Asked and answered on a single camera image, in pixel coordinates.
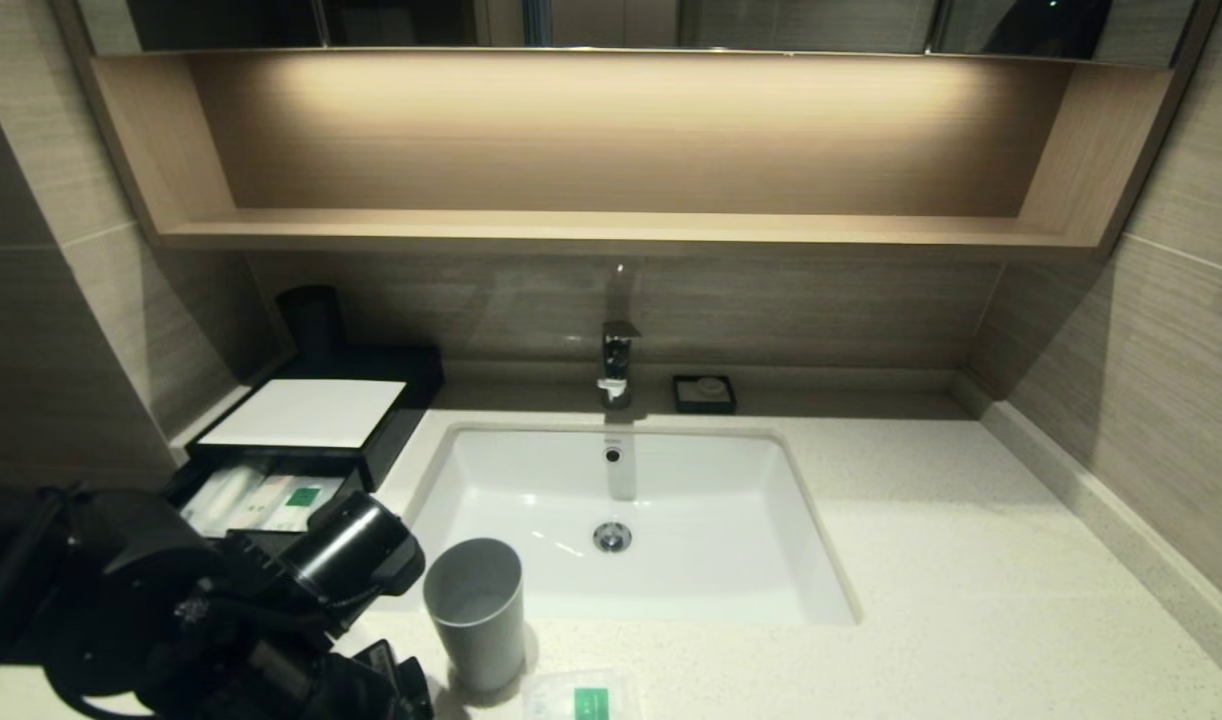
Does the wooden wall shelf niche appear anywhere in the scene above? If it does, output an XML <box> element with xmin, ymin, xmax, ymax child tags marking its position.
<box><xmin>56</xmin><ymin>48</ymin><xmax>1217</xmax><ymax>261</ymax></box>

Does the black drawer amenity box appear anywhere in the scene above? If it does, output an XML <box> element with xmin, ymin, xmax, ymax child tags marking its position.
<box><xmin>161</xmin><ymin>450</ymin><xmax>372</xmax><ymax>546</ymax></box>

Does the black soap dish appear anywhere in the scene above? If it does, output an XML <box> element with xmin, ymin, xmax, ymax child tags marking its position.
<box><xmin>672</xmin><ymin>376</ymin><xmax>738</xmax><ymax>416</ymax></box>

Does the black amenity box housing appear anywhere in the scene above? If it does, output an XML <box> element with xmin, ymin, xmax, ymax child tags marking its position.
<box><xmin>186</xmin><ymin>345</ymin><xmax>447</xmax><ymax>493</ymax></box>

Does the comb packet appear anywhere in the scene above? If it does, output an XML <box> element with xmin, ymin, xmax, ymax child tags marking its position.
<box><xmin>236</xmin><ymin>476</ymin><xmax>298</xmax><ymax>532</ymax></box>

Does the grey plastic cup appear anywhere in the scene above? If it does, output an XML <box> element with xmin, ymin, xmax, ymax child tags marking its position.
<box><xmin>423</xmin><ymin>538</ymin><xmax>527</xmax><ymax>693</ymax></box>

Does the mirror cabinet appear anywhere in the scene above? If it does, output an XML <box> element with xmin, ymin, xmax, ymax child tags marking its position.
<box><xmin>79</xmin><ymin>0</ymin><xmax>1197</xmax><ymax>69</ymax></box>

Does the black cylindrical cup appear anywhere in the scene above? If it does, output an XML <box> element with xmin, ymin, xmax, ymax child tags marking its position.
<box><xmin>276</xmin><ymin>286</ymin><xmax>350</xmax><ymax>366</ymax></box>

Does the chrome faucet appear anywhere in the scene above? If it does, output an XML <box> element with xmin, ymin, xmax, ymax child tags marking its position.
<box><xmin>598</xmin><ymin>321</ymin><xmax>643</xmax><ymax>411</ymax></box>

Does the white sink basin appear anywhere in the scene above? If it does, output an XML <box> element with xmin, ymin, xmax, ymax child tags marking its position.
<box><xmin>371</xmin><ymin>423</ymin><xmax>862</xmax><ymax>628</ymax></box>

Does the white board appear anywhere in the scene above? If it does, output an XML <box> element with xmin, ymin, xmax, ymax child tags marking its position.
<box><xmin>201</xmin><ymin>380</ymin><xmax>409</xmax><ymax>449</ymax></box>

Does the packet with green square label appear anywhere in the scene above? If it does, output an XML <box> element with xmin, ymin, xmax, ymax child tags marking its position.
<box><xmin>524</xmin><ymin>668</ymin><xmax>644</xmax><ymax>720</ymax></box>

